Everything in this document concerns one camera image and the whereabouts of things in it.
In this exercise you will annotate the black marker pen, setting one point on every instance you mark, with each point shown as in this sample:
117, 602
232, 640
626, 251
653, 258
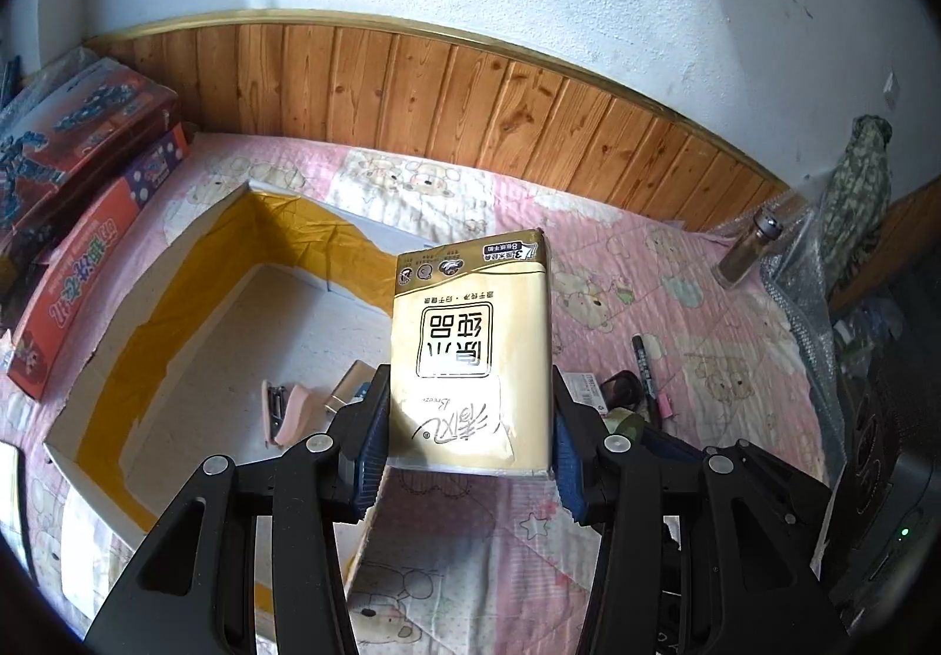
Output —
643, 361

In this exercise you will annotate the golden tissue pack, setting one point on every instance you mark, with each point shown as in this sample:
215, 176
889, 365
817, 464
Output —
470, 331

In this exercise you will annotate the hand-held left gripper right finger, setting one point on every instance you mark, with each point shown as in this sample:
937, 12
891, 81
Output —
567, 473

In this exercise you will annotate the clear bubble wrap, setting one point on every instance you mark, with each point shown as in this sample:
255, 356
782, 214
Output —
801, 302

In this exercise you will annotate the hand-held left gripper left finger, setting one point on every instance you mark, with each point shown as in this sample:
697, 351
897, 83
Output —
371, 451

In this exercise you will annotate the small beige box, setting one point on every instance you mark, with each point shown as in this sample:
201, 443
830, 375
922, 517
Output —
350, 381

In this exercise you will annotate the pink stapler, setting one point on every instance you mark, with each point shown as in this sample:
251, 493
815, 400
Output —
294, 414

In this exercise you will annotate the red box with dotted end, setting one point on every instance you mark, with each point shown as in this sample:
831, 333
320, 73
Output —
66, 287

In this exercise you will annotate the white paper card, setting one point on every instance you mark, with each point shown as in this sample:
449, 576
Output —
589, 389

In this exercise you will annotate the camouflage cloth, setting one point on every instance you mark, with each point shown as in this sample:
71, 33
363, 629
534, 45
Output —
860, 184

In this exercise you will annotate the white cardboard box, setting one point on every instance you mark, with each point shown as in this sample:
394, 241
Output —
220, 331

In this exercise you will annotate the toy box with robot print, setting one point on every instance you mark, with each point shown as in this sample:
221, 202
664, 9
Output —
73, 126

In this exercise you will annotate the dark glossy object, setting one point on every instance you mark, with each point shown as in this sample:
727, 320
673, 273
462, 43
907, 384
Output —
625, 390

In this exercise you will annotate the glass bottle with metal cap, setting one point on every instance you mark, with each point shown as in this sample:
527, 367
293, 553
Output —
746, 254

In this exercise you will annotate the pink bear printed blanket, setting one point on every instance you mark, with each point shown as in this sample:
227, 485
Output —
625, 243

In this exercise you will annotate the dark blue pouch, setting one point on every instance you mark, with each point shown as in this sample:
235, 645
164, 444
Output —
673, 445

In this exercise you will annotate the black device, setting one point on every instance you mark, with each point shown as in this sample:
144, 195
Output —
889, 464

